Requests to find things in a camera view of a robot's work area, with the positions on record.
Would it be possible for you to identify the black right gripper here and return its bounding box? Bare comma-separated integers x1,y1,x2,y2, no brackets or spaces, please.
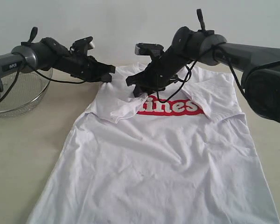
126,53,180,97

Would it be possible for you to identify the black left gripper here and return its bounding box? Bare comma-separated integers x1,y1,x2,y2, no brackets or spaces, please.
65,52,115,83

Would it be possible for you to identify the white t-shirt with red print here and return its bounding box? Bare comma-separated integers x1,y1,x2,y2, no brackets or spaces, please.
27,63,280,224

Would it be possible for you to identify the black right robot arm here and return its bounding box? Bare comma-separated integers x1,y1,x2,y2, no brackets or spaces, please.
126,9,280,123

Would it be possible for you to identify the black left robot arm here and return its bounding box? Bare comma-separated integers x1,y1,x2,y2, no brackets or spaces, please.
0,27,116,103

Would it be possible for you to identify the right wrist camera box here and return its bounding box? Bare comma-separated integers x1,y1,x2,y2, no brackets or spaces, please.
134,42,164,56

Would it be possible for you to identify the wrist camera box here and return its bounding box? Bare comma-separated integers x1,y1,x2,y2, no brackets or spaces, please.
134,42,164,56
71,36,95,54

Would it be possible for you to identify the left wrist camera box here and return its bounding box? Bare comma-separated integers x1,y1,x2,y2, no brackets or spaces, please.
71,36,95,54

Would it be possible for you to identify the metal wire mesh basket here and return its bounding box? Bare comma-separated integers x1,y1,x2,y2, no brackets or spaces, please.
0,71,50,118

